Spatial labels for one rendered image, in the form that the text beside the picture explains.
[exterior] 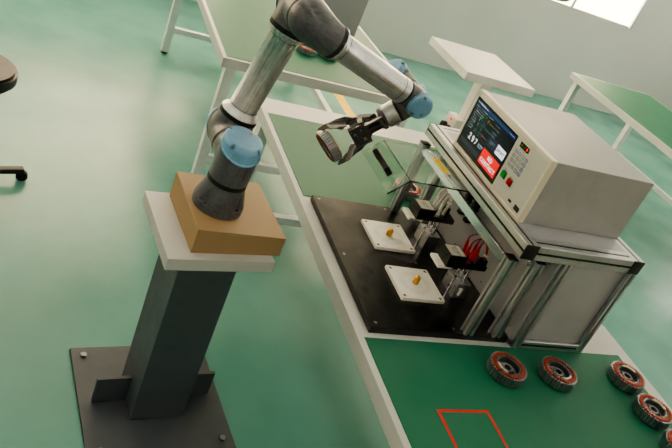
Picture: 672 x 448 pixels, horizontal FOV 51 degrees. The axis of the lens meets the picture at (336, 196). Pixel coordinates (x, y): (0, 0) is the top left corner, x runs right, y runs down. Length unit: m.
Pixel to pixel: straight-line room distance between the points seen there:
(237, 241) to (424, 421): 0.70
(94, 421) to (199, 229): 0.82
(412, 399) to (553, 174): 0.71
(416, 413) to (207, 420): 0.97
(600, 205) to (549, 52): 6.02
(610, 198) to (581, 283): 0.26
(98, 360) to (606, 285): 1.70
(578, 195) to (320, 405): 1.29
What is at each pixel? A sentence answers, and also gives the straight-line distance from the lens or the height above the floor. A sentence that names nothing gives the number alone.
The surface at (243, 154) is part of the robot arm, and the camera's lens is 1.90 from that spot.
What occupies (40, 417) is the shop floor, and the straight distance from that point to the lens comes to 2.48.
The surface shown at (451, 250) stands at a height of 0.92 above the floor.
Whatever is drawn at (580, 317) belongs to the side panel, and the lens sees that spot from 2.29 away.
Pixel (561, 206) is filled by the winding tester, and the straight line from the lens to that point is 2.08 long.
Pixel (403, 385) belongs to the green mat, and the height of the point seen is 0.75.
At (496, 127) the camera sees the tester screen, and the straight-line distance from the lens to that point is 2.17.
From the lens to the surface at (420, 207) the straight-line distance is 2.29.
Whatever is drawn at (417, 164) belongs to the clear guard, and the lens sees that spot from 2.20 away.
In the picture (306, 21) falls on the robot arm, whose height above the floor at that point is 1.42.
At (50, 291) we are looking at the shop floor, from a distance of 2.89.
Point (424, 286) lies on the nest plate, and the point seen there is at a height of 0.78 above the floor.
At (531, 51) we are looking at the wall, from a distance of 7.98.
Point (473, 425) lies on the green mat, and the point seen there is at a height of 0.75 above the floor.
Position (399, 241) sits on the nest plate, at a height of 0.78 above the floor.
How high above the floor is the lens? 1.90
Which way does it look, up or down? 27 degrees down
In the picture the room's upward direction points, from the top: 23 degrees clockwise
